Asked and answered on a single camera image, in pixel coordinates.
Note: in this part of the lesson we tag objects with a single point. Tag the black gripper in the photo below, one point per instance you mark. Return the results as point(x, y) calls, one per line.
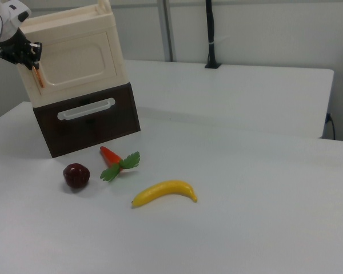
point(15, 47)

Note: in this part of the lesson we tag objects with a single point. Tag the cream cabinet door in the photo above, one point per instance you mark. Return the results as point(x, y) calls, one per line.
point(74, 62)

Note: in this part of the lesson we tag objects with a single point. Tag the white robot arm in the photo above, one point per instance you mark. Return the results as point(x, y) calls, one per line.
point(0, 23)

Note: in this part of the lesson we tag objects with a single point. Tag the cream plastic cabinet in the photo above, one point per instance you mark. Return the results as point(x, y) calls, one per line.
point(74, 21)

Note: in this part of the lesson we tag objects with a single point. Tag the dark brown wooden drawer box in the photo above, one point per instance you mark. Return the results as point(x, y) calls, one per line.
point(103, 131)

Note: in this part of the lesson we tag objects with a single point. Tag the orange toy carrot with leaves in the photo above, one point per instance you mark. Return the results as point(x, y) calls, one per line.
point(110, 155)

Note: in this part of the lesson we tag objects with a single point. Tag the dark red toy apple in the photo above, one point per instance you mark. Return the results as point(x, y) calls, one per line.
point(76, 175)

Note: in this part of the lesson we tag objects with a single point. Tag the yellow toy banana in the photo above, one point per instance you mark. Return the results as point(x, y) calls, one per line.
point(163, 189)

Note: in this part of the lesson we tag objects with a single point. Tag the adjacent white table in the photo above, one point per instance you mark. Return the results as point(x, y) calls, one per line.
point(231, 94)

